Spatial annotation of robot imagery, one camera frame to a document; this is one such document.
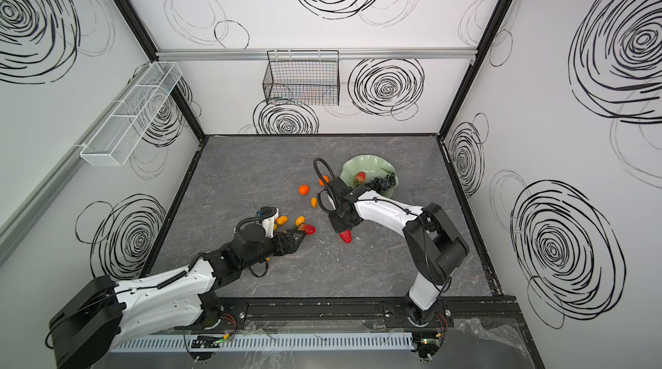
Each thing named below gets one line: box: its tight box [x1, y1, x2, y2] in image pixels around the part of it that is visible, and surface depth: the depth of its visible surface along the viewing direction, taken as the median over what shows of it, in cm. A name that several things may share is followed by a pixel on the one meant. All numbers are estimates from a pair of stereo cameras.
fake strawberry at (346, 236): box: [338, 229, 353, 244], surface depth 89 cm
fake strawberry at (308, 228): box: [298, 224, 317, 236], surface depth 91 cm
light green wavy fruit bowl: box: [339, 153, 400, 199], surface depth 107 cm
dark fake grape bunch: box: [363, 167, 396, 194], surface depth 96 cm
